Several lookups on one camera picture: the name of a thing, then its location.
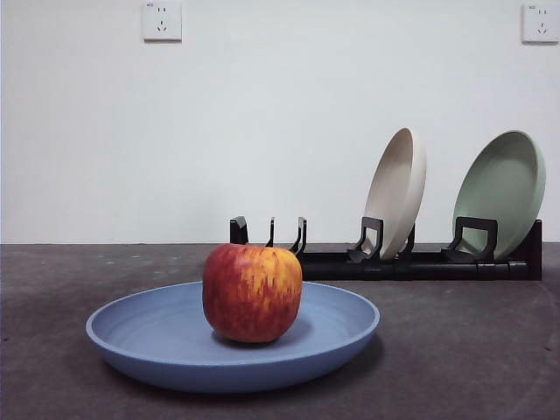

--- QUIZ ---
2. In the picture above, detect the green plate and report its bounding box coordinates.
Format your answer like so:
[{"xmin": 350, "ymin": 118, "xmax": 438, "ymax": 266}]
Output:
[{"xmin": 451, "ymin": 129, "xmax": 548, "ymax": 263}]

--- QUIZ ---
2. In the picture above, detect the blue plate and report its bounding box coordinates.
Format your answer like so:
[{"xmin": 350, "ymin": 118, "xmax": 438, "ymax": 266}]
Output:
[{"xmin": 85, "ymin": 280, "xmax": 382, "ymax": 394}]

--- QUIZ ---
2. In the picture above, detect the black plate rack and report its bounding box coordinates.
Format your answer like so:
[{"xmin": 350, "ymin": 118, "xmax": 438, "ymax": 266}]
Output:
[{"xmin": 229, "ymin": 215, "xmax": 543, "ymax": 282}]

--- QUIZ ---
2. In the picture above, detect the beige plate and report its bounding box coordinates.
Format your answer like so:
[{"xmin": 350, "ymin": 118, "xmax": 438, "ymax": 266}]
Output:
[{"xmin": 362, "ymin": 127, "xmax": 428, "ymax": 261}]

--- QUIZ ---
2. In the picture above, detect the white wall socket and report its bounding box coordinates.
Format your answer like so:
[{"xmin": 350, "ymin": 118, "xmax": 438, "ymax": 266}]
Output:
[
  {"xmin": 521, "ymin": 3, "xmax": 560, "ymax": 45},
  {"xmin": 142, "ymin": 1, "xmax": 184, "ymax": 44}
]

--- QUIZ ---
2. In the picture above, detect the red yellow apple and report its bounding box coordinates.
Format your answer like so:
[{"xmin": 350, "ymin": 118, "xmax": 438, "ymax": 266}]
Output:
[{"xmin": 201, "ymin": 243, "xmax": 304, "ymax": 344}]

